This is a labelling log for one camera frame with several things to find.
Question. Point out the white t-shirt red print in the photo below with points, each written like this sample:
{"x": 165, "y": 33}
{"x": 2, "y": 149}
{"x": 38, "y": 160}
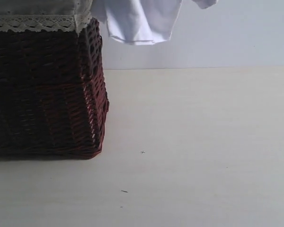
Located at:
{"x": 138, "y": 22}

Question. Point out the dark brown wicker basket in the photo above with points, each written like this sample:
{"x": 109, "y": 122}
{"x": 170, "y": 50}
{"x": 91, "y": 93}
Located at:
{"x": 53, "y": 98}

